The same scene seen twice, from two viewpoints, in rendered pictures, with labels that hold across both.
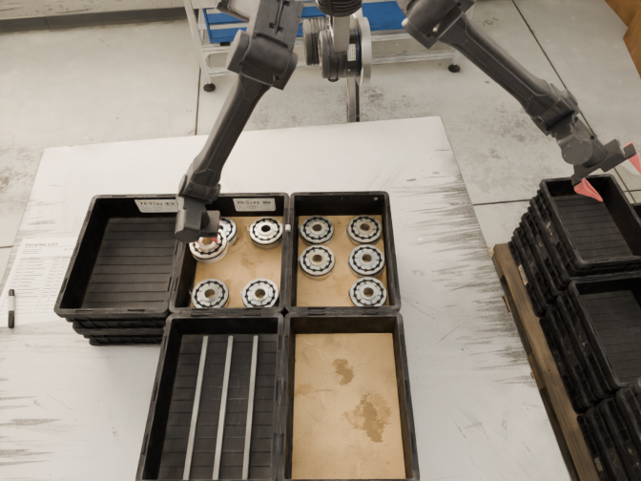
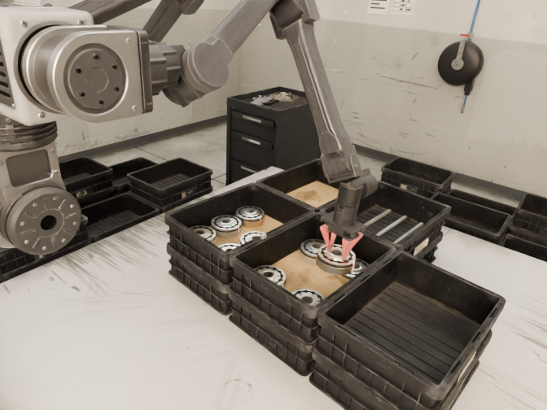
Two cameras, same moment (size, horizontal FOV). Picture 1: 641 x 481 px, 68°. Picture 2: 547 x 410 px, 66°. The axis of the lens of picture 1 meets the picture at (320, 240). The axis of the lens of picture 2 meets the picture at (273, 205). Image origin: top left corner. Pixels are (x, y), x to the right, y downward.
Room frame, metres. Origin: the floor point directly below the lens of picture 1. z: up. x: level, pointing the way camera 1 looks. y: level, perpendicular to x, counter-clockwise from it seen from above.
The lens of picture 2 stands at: (1.58, 0.77, 1.58)
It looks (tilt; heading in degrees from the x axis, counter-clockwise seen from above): 27 degrees down; 220
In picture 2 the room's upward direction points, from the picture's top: 4 degrees clockwise
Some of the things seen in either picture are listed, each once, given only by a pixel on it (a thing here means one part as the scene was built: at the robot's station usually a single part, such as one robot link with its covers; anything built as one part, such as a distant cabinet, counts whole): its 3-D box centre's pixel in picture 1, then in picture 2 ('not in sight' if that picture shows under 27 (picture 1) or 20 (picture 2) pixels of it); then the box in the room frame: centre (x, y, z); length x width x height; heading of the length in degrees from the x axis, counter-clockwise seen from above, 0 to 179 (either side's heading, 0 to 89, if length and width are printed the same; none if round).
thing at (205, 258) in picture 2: (341, 258); (241, 229); (0.74, -0.06, 0.87); 0.40 x 0.30 x 0.11; 179
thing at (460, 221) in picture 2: not in sight; (454, 247); (-0.60, 0.28, 0.37); 0.40 x 0.30 x 0.45; 94
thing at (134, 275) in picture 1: (134, 260); (410, 325); (0.75, 0.54, 0.87); 0.40 x 0.30 x 0.11; 179
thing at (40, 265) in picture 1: (40, 277); not in sight; (0.80, 0.92, 0.70); 0.33 x 0.23 x 0.01; 4
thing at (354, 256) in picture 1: (366, 259); (225, 222); (0.73, -0.13, 0.86); 0.10 x 0.10 x 0.01
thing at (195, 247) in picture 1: (208, 241); (336, 255); (0.74, 0.31, 0.96); 0.10 x 0.10 x 0.01
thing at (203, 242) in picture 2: (341, 248); (242, 215); (0.74, -0.06, 0.92); 0.40 x 0.30 x 0.02; 179
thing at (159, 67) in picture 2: not in sight; (146, 67); (1.19, 0.17, 1.45); 0.09 x 0.08 x 0.12; 94
